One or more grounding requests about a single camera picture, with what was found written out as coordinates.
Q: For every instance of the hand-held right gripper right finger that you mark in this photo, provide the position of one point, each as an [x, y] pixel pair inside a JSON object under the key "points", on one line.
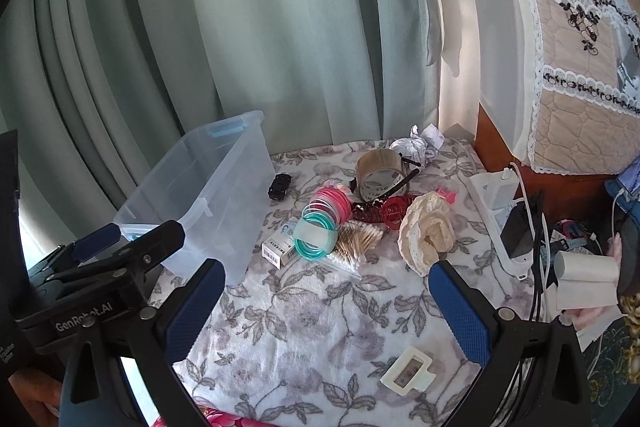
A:
{"points": [[460, 312]]}

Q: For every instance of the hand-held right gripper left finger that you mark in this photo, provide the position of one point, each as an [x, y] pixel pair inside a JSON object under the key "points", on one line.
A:
{"points": [[195, 317]]}

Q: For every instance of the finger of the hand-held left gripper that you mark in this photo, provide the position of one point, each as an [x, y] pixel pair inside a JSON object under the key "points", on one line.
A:
{"points": [[150, 244], [95, 239]]}

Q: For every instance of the clear plastic storage container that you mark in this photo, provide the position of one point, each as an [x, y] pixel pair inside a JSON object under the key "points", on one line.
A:
{"points": [[200, 172]]}

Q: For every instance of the pink hair roller clip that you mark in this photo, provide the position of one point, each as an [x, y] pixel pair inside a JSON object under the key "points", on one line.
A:
{"points": [[446, 196]]}

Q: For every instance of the red hair comb clip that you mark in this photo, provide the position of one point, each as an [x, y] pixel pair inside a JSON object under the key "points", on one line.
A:
{"points": [[387, 212]]}

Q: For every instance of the brown packing tape roll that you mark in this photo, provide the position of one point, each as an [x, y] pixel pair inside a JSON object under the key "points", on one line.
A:
{"points": [[372, 167]]}

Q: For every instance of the person's left hand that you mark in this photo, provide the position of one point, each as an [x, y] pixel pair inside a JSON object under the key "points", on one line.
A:
{"points": [[35, 389]]}

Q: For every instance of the white plastic tag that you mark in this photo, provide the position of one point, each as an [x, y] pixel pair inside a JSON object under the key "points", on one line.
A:
{"points": [[407, 372]]}

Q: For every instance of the cream lace cloth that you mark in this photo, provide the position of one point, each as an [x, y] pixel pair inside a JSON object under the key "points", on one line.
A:
{"points": [[425, 227]]}

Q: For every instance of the black power adapter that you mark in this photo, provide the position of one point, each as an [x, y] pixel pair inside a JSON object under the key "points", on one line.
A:
{"points": [[517, 229]]}

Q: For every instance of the small white medicine box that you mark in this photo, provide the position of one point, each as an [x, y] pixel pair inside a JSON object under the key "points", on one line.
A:
{"points": [[277, 254]]}

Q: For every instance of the white power strip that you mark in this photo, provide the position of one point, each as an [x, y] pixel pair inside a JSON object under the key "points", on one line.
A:
{"points": [[492, 202]]}

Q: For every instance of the white paper roll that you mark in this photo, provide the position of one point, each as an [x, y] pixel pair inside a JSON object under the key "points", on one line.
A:
{"points": [[587, 267], [585, 296]]}

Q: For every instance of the cotton swabs pack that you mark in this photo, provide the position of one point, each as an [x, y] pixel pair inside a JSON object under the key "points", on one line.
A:
{"points": [[355, 242]]}

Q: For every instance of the blue white packet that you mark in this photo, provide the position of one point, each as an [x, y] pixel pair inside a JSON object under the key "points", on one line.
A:
{"points": [[287, 231]]}

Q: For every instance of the floral blanket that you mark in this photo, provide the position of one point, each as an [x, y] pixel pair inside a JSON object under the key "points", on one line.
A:
{"points": [[325, 332]]}

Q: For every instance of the blue pink smartwatch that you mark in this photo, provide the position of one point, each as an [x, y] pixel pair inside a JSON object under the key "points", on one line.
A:
{"points": [[570, 237]]}

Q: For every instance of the black toy car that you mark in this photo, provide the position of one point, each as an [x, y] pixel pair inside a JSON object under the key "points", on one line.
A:
{"points": [[279, 187]]}

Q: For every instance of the pink and teal bangles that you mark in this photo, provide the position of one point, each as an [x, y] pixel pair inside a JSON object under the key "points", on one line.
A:
{"points": [[315, 239]]}

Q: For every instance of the white charger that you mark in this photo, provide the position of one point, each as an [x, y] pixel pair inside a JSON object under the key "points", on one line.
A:
{"points": [[507, 176]]}

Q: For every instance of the crumpled white paper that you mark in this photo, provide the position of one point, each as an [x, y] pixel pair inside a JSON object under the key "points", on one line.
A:
{"points": [[417, 144]]}

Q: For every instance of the wooden furniture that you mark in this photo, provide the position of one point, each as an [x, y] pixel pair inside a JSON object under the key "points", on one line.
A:
{"points": [[500, 142]]}

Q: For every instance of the green curtain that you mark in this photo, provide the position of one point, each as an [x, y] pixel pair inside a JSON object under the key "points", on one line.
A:
{"points": [[200, 32]]}

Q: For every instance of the beige quilted lace cover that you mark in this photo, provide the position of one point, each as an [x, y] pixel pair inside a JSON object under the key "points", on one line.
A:
{"points": [[570, 57]]}

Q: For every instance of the white sheer curtain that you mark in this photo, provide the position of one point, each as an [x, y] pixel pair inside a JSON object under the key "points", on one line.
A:
{"points": [[450, 7]]}

